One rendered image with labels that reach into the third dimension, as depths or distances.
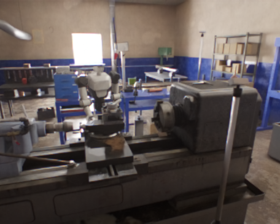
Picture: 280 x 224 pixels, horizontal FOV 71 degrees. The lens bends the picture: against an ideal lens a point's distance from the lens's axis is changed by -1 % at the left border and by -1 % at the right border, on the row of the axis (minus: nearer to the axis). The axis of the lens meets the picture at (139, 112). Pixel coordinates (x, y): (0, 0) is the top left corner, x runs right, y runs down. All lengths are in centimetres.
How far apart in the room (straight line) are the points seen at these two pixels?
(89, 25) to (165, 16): 316
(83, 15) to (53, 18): 109
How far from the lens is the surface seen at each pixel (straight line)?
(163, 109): 156
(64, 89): 344
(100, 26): 860
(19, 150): 151
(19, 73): 576
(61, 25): 856
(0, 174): 161
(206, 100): 153
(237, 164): 197
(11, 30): 695
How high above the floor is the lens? 163
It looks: 18 degrees down
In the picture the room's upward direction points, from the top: straight up
